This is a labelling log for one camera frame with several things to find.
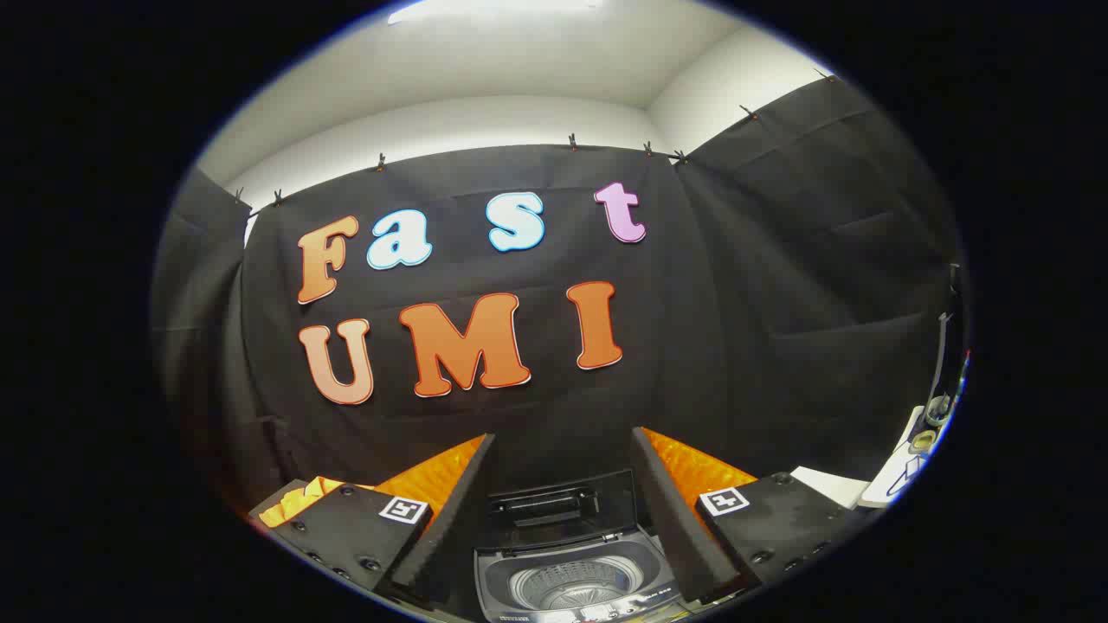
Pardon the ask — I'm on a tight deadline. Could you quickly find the yellow polo shirt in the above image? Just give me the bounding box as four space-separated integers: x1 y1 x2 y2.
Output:
258 476 375 529

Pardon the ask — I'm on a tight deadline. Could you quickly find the dark stand with strap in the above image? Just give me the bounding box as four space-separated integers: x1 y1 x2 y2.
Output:
924 262 972 429

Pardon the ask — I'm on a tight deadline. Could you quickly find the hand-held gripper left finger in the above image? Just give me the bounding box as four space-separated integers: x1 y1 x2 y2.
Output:
248 433 497 608

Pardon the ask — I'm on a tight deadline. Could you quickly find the white board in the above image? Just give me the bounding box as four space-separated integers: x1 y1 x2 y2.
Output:
790 466 872 511

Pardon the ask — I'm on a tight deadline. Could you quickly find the grey washing machine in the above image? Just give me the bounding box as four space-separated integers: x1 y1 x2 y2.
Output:
472 519 693 623

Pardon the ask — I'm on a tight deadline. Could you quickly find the white device with blue mark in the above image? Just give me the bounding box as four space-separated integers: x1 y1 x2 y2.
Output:
860 405 955 510

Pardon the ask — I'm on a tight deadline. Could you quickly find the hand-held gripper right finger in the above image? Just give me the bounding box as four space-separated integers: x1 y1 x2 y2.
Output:
630 426 871 607

